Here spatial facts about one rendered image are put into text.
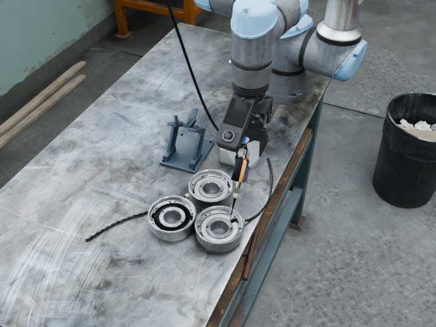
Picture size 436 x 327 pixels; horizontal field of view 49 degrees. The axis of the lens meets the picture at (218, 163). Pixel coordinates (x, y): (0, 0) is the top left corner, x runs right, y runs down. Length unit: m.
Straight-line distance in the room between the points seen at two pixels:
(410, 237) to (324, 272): 0.44
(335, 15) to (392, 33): 2.42
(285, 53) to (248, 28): 0.54
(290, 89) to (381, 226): 1.01
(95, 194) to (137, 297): 0.30
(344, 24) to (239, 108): 0.47
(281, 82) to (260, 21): 0.60
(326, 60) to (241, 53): 0.49
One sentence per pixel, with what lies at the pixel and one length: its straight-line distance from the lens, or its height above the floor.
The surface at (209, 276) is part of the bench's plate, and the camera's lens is 1.01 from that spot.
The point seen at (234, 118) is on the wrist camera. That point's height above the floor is 1.09.
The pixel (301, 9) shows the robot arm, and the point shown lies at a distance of 0.94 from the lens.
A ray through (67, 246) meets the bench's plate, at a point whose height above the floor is 0.80.
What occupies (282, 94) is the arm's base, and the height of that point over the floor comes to 0.83.
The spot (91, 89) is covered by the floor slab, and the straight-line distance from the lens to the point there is 2.97.
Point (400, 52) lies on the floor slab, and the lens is 3.46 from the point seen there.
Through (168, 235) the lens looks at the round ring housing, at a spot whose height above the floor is 0.83.
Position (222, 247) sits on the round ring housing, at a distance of 1.01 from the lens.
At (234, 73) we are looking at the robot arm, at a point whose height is 1.16.
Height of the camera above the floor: 1.64
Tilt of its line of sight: 44 degrees down
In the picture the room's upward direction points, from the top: straight up
